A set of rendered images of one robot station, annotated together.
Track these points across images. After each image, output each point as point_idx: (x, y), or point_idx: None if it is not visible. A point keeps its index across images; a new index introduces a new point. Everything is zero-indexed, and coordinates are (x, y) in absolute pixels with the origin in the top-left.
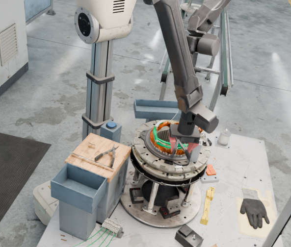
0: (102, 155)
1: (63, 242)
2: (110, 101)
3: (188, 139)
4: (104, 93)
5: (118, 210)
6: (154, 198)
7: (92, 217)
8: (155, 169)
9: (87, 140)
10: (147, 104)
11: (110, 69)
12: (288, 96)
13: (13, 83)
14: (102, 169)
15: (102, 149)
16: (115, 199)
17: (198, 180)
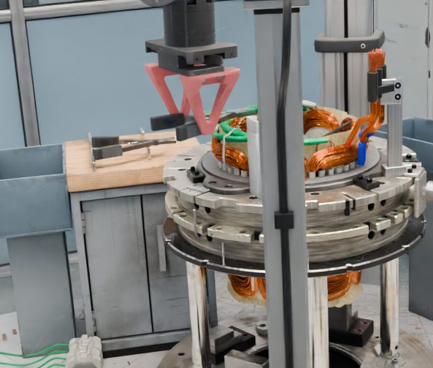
0: (117, 141)
1: None
2: (365, 123)
3: (169, 58)
4: (342, 89)
5: (157, 357)
6: (194, 323)
7: (47, 294)
8: (173, 198)
9: (160, 134)
10: None
11: (360, 17)
12: None
13: None
14: (86, 164)
15: (153, 147)
16: (157, 315)
17: (258, 271)
